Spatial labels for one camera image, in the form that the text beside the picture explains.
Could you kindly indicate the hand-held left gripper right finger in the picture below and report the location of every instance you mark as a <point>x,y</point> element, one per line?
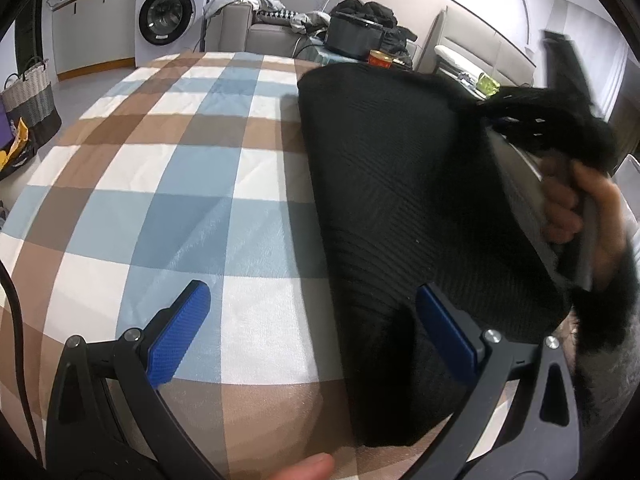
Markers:
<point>447,335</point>

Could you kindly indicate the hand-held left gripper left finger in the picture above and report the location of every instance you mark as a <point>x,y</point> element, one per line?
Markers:
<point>180,332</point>

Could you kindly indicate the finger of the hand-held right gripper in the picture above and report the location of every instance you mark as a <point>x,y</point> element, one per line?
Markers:
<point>567,70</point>
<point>520,110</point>

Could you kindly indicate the black knit sweater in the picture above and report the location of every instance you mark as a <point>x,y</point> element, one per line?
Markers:
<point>400,185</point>

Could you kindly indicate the person's right forearm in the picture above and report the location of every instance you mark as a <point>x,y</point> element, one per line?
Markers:
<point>617,310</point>

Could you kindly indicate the pile of black clothes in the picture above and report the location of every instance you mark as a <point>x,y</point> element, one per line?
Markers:
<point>370,12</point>

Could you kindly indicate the person's right hand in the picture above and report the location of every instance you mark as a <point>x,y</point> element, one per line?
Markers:
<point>602,220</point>

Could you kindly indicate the person's left hand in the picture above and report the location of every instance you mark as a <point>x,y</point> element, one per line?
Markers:
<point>305,467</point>

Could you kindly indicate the yellow-green toy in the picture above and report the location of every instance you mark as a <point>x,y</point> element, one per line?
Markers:
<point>487,84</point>

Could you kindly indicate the white curtain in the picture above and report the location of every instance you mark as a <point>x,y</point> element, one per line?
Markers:
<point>607,45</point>

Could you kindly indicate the beige bed headboard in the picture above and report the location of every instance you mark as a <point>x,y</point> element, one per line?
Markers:
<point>490,45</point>

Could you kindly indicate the white pillow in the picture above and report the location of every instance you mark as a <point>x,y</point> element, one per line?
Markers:
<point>455,57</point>

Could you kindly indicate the checked blanket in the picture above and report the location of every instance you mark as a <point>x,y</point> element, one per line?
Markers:
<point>175,185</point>

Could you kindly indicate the red tin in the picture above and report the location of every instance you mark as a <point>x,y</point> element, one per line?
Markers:
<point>380,58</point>

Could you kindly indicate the black cooking pot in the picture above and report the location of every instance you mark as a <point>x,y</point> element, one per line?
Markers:
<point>352,35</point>

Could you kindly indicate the side table with blue cloth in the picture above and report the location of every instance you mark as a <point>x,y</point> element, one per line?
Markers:
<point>325,56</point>

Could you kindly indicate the white trash bin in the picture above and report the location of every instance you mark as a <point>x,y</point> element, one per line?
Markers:
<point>22,160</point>

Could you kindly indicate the yellow snack wrapper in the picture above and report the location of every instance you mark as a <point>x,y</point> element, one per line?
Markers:
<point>15,145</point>

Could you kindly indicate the black white patterned cloth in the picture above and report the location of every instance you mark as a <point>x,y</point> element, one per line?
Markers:
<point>275,13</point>

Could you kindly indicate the grey sofa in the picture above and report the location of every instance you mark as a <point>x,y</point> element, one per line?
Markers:
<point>265,35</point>

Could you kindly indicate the purple bag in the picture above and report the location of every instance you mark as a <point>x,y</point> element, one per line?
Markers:
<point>5,122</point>

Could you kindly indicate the woven basket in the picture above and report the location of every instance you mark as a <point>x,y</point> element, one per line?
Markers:
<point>32,95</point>

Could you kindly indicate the grey armchair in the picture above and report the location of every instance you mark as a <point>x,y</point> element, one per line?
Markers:
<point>235,0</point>

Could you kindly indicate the white washing machine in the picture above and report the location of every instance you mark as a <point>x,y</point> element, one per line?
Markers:
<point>165,15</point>

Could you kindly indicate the white kitchen base cabinets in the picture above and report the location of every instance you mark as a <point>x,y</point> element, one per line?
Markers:
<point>95,25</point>

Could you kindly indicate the black door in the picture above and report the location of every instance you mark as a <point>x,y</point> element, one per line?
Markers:
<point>25,30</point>

